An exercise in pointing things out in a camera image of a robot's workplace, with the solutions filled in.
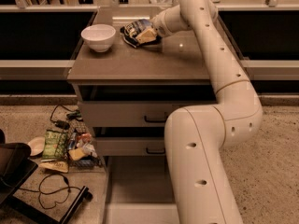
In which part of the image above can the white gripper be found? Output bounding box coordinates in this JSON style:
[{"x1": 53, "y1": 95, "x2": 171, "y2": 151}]
[{"x1": 136, "y1": 7, "x2": 184, "y2": 44}]

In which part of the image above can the blue chip bag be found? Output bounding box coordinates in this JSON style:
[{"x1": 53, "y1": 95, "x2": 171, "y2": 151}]
[{"x1": 120, "y1": 19, "x2": 161, "y2": 49}]

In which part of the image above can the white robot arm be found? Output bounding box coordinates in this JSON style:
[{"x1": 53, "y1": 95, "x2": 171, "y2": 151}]
[{"x1": 152, "y1": 0, "x2": 263, "y2": 224}]

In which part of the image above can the grey drawer cabinet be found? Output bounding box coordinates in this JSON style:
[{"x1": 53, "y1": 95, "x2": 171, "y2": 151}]
[{"x1": 66, "y1": 6, "x2": 250, "y2": 161}]

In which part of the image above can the green chip bag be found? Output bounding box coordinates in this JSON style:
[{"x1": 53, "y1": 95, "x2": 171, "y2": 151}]
[{"x1": 42, "y1": 130, "x2": 68, "y2": 161}]

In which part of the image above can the open bottom drawer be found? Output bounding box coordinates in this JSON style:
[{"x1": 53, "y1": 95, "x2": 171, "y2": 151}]
[{"x1": 102, "y1": 156, "x2": 179, "y2": 224}]

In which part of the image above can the yellow snack bag on floor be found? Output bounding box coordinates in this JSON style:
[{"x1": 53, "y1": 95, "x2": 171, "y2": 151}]
[{"x1": 39, "y1": 161, "x2": 68, "y2": 174}]

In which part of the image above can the white ceramic bowl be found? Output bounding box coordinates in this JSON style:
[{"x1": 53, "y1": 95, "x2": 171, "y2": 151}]
[{"x1": 81, "y1": 24, "x2": 116, "y2": 52}]

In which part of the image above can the black power adapter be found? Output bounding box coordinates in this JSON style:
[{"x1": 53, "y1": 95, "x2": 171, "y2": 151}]
[{"x1": 54, "y1": 120, "x2": 70, "y2": 130}]

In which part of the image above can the white plate on floor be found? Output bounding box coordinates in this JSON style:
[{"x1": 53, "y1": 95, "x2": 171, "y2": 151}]
[{"x1": 28, "y1": 136, "x2": 45, "y2": 156}]

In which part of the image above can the top drawer with handle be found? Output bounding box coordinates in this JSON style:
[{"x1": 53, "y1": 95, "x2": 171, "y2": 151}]
[{"x1": 78, "y1": 85, "x2": 216, "y2": 128}]

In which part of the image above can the drawer with handle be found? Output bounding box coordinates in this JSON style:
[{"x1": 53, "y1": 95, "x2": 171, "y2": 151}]
[
  {"x1": 93, "y1": 127, "x2": 165, "y2": 156},
  {"x1": 78, "y1": 85, "x2": 216, "y2": 128}
]

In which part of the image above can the middle drawer with handle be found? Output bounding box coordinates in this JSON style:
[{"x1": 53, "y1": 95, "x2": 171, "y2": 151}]
[{"x1": 93, "y1": 127, "x2": 165, "y2": 156}]

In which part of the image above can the wire basket of snacks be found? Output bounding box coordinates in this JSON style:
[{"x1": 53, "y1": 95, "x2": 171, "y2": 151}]
[{"x1": 67, "y1": 120, "x2": 101, "y2": 169}]

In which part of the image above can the black cable on floor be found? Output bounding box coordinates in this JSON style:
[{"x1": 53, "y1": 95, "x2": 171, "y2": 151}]
[{"x1": 18, "y1": 172, "x2": 82, "y2": 211}]

